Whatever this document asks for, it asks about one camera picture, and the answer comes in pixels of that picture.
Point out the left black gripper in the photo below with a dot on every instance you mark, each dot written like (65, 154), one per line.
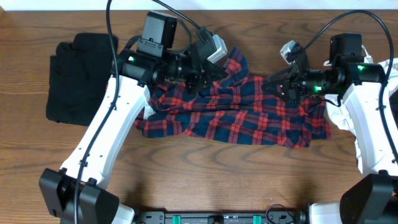
(199, 76)

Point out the red navy plaid shirt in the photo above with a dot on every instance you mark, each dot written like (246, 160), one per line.
(234, 110)

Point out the white fern print cloth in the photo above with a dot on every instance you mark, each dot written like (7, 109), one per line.
(342, 115)

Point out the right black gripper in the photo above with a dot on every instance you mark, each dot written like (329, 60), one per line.
(291, 83)

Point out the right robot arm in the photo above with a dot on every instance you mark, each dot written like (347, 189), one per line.
(354, 85)

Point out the black folded garment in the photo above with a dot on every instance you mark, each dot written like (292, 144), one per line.
(79, 73)

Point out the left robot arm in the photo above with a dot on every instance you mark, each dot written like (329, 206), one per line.
(77, 192)

